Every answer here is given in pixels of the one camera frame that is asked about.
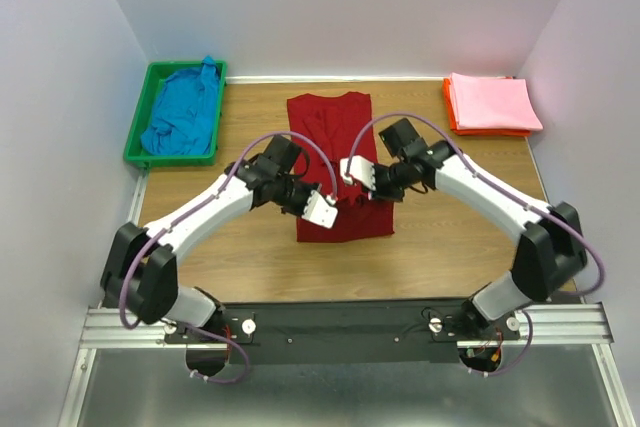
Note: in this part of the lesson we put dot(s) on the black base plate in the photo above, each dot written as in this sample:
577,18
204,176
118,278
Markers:
341,332

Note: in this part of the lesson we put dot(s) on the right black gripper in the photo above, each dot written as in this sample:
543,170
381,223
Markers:
381,184

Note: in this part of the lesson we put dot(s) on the aluminium frame rail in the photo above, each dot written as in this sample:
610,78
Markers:
562,371

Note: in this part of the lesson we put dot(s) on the red t-shirt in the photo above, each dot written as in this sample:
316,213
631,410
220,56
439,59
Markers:
333,123

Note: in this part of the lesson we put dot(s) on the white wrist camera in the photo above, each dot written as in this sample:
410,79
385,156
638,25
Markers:
358,170
320,210

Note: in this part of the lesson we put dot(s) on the orange folded t-shirt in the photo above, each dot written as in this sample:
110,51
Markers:
453,125

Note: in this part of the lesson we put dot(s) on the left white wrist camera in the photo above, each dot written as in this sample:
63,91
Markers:
320,210

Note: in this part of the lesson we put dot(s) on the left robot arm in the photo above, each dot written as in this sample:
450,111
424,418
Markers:
141,269

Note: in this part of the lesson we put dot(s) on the blue t-shirt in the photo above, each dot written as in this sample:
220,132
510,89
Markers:
183,113

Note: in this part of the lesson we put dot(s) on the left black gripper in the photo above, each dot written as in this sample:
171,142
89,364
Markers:
304,196

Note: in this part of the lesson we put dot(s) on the green plastic bin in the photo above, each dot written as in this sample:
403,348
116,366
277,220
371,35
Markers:
156,74

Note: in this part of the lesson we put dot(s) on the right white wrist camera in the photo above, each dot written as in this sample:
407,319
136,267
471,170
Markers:
358,170

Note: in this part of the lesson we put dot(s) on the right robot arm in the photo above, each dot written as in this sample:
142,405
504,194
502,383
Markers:
548,252

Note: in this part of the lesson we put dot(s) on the pink folded t-shirt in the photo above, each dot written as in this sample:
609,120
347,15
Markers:
492,103

